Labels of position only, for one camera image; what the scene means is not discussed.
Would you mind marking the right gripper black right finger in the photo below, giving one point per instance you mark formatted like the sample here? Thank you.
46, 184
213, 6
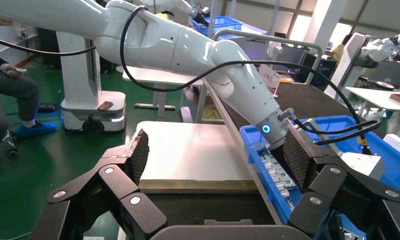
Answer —
319, 175

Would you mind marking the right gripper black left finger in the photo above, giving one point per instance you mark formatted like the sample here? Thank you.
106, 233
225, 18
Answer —
120, 185

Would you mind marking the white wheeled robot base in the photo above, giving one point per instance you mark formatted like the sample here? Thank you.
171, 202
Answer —
84, 82

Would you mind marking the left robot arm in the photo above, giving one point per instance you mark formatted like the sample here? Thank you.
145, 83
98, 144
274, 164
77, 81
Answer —
186, 49

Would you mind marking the large blue plastic bin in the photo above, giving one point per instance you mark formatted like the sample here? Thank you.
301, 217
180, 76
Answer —
398, 175

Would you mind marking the dark smartphone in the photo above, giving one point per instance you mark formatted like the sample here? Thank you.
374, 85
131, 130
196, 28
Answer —
105, 106

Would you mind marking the white foam block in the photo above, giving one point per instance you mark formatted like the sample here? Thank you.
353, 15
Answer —
398, 145

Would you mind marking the white work table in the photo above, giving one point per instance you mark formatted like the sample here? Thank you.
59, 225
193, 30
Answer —
153, 75
371, 96

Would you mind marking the black floor box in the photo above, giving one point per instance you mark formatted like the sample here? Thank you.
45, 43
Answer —
47, 107

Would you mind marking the white acrylic sign red stripe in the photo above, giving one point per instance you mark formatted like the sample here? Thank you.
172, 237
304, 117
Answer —
269, 78

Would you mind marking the round stool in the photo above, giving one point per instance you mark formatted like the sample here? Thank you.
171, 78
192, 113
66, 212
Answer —
385, 85

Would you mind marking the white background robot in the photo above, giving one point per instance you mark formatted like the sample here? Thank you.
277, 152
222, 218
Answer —
347, 63

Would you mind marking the office chair caster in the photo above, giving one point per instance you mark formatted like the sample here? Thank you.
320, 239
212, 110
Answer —
11, 145

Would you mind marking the yellow cloth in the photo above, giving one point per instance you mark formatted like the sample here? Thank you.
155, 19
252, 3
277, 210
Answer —
213, 114

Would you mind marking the person in yellow coat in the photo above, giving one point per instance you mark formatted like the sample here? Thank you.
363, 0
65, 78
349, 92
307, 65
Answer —
338, 53

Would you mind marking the person in grey trousers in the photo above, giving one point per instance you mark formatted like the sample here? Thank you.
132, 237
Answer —
11, 89

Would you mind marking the blue plastic crate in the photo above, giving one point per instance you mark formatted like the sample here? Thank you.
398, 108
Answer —
224, 24

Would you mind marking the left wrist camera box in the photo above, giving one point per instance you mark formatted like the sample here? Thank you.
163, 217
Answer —
362, 164

